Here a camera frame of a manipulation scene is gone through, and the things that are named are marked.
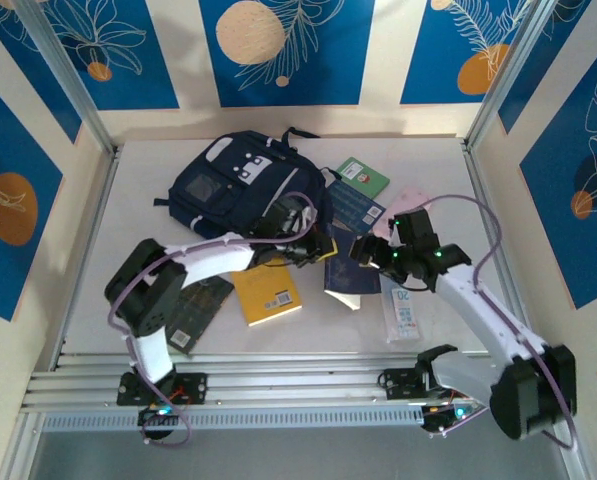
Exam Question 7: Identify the dark navy starry book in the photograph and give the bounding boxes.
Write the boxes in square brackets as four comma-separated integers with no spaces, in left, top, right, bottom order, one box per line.
[322,222,383,313]

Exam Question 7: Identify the blue book with white text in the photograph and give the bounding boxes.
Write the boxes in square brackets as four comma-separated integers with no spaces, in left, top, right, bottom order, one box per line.
[325,178,387,234]

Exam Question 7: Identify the yellow book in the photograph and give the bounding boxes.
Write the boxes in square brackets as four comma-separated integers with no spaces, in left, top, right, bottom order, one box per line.
[230,257,303,328]

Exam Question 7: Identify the white blue pen pack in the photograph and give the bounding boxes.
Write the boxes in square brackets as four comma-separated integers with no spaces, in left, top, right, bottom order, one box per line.
[379,274,424,344]

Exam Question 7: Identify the pink pencil case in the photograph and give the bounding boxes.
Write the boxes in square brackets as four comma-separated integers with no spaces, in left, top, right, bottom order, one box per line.
[384,186,432,217]

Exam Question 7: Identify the green book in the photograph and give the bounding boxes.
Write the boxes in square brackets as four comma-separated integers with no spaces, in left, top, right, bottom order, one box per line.
[336,156,391,200]

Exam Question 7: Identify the navy blue backpack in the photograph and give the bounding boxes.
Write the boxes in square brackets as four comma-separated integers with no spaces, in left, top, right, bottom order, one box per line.
[152,127,337,242]

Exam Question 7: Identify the black book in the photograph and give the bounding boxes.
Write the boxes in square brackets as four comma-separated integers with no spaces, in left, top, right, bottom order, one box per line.
[165,276,236,357]

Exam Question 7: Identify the grey front panel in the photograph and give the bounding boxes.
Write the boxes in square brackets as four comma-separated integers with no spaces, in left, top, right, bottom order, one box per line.
[25,429,570,480]

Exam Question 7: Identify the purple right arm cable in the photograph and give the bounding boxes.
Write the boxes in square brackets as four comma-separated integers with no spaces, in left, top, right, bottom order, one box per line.
[421,194,580,451]

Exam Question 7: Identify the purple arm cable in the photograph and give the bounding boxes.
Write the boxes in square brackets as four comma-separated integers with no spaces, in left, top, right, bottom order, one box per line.
[106,192,320,449]
[421,194,580,451]

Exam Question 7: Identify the aluminium right side rail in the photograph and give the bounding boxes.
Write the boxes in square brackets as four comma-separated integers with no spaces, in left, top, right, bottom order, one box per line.
[460,139,537,359]

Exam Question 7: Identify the aluminium rail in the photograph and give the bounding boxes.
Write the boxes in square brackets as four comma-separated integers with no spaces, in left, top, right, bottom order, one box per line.
[460,139,537,359]
[47,142,124,371]

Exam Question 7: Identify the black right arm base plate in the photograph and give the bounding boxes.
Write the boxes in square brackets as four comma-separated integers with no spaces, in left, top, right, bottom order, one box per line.
[380,367,432,401]

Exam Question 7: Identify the aluminium front frame rails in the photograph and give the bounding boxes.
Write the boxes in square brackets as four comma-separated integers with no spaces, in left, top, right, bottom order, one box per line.
[20,349,574,415]

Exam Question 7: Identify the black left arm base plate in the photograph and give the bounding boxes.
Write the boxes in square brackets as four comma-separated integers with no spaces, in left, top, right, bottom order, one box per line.
[116,372,209,407]

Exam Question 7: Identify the grey slotted cable duct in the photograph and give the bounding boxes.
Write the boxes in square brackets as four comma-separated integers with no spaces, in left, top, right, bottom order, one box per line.
[41,403,427,434]

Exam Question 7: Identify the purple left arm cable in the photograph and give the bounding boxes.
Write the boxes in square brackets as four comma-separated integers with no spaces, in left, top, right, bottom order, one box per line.
[106,192,320,449]

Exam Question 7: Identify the aluminium left side rail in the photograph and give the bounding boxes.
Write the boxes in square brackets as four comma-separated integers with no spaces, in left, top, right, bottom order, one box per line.
[47,142,124,371]

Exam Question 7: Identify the aluminium right frame post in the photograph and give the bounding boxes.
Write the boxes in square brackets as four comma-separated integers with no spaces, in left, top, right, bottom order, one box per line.
[464,0,564,152]

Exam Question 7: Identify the aluminium frame post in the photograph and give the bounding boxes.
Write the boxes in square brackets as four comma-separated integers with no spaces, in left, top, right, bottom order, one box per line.
[464,0,564,152]
[12,0,120,157]

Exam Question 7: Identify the aluminium left frame post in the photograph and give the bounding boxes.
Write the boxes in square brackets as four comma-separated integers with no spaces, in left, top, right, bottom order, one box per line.
[12,0,120,157]

